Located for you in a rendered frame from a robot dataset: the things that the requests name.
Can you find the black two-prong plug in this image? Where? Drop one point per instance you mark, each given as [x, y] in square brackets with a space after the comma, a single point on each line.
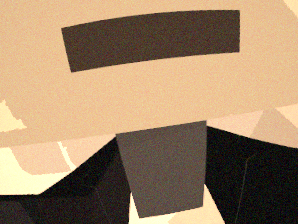
[165, 167]

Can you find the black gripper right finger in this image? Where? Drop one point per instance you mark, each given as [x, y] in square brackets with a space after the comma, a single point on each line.
[251, 181]

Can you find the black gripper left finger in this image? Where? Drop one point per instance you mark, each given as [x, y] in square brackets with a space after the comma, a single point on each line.
[96, 192]

